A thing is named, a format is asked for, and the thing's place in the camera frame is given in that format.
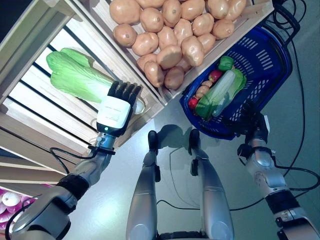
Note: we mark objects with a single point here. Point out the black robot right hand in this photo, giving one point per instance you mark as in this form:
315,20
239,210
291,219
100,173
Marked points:
255,117

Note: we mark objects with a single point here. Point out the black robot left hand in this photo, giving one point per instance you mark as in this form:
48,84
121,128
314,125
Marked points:
113,112

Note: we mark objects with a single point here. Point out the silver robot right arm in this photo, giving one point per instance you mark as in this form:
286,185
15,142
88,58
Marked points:
265,170

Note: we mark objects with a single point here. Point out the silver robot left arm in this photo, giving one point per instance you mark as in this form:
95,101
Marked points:
87,167

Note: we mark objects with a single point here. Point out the blue plastic shopping basket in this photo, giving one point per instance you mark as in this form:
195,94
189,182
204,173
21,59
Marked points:
262,75

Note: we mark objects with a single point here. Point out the red apple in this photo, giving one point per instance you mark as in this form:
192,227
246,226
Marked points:
215,75

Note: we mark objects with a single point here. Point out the small tan potato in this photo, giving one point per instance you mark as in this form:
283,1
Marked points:
207,83
200,92

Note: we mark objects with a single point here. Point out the green bell pepper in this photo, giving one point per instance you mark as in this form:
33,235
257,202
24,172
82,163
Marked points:
225,63

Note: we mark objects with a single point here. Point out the red tomato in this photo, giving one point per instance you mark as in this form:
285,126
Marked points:
193,102

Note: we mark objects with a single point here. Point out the wooden slatted cabbage crate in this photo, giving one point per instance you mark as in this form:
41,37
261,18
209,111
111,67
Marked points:
37,107

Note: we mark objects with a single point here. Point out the wooden potato crate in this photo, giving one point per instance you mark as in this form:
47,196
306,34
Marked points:
225,45

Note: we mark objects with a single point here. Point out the silver robot right leg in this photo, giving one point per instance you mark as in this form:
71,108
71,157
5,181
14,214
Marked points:
215,200

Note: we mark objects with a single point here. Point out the wooden display stand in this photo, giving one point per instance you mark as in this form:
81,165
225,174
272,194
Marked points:
25,165

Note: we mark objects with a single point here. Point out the purple white onion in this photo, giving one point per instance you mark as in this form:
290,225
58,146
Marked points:
11,198
27,201

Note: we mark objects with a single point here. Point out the dark robot waist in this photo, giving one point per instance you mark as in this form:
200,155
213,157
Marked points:
180,236

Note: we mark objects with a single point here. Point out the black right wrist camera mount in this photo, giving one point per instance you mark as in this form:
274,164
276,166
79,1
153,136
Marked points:
243,151

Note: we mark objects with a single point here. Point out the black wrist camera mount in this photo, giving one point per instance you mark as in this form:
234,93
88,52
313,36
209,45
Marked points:
243,151
101,150

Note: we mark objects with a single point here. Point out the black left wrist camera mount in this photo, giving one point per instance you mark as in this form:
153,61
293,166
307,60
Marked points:
101,150

